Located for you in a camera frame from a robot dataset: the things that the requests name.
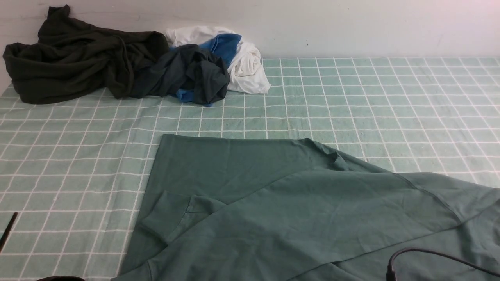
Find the green long-sleeved shirt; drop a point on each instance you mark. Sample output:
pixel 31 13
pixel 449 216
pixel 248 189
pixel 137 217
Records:
pixel 219 209

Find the white crumpled garment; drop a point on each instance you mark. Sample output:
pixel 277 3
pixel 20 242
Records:
pixel 246 71

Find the dark grey crumpled garment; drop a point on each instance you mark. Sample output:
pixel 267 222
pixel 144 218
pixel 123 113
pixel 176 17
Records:
pixel 165 76

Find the blue crumpled garment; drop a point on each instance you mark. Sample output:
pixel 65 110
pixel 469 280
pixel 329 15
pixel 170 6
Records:
pixel 224 46

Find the green checkered tablecloth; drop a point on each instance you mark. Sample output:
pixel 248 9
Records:
pixel 75 171

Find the dark olive crumpled garment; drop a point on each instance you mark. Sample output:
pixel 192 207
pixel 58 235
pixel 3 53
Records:
pixel 73 58

